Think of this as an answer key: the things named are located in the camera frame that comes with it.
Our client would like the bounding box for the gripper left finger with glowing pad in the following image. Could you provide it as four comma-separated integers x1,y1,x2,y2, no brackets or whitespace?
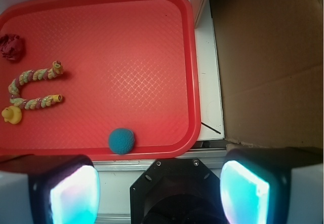
1,155,100,223

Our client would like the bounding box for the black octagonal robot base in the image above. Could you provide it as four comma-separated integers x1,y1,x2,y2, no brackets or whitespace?
130,158,227,223

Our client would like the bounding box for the brown cardboard box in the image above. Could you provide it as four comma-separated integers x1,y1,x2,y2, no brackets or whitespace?
210,0,323,147

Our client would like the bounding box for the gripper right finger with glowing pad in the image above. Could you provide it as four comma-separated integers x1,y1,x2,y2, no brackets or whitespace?
220,147,323,223

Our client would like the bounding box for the braided multicolour rope toy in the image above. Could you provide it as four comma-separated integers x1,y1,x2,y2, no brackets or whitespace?
8,60,64,110

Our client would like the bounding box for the crumpled red paper ball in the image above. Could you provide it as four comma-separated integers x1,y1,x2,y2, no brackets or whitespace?
1,33,25,62

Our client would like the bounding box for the red plastic tray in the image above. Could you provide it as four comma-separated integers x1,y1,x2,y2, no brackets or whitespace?
1,0,200,161

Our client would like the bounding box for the yellow rubber duck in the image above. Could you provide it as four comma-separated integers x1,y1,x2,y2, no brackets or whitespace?
2,106,22,125

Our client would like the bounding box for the blue textured ball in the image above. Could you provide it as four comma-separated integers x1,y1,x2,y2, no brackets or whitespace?
108,128,135,155

